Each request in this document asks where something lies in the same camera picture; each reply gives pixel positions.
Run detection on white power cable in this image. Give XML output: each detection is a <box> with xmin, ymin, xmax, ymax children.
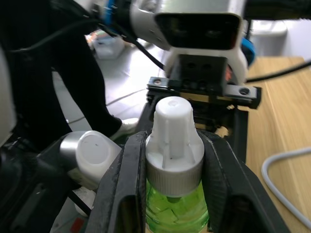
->
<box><xmin>261</xmin><ymin>147</ymin><xmax>311</xmax><ymax>227</ymax></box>

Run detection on green liquid bottle white cap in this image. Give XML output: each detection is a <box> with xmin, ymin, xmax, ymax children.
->
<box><xmin>145</xmin><ymin>96</ymin><xmax>210</xmax><ymax>233</ymax></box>

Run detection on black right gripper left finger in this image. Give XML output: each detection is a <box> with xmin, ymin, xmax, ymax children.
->
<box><xmin>86</xmin><ymin>131</ymin><xmax>148</xmax><ymax>233</ymax></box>

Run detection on person in black trousers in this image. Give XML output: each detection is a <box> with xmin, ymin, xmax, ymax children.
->
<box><xmin>14</xmin><ymin>0</ymin><xmax>139</xmax><ymax>152</ymax></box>

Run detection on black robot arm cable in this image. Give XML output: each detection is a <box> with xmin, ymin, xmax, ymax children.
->
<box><xmin>8</xmin><ymin>18</ymin><xmax>166</xmax><ymax>71</ymax></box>

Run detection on white cabinet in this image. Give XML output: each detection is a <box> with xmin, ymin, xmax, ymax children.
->
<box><xmin>249</xmin><ymin>18</ymin><xmax>289</xmax><ymax>58</ymax></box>

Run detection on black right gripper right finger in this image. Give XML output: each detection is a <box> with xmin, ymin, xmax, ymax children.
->
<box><xmin>196</xmin><ymin>129</ymin><xmax>290</xmax><ymax>233</ymax></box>

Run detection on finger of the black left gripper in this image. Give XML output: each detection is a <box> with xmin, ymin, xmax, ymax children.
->
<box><xmin>230</xmin><ymin>107</ymin><xmax>249</xmax><ymax>164</ymax></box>
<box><xmin>135</xmin><ymin>101</ymin><xmax>156</xmax><ymax>133</ymax></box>

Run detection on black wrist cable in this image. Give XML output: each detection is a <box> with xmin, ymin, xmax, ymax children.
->
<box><xmin>245</xmin><ymin>59</ymin><xmax>311</xmax><ymax>83</ymax></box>

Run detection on white storage box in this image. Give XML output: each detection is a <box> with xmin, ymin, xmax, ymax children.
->
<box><xmin>93</xmin><ymin>31</ymin><xmax>126</xmax><ymax>59</ymax></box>

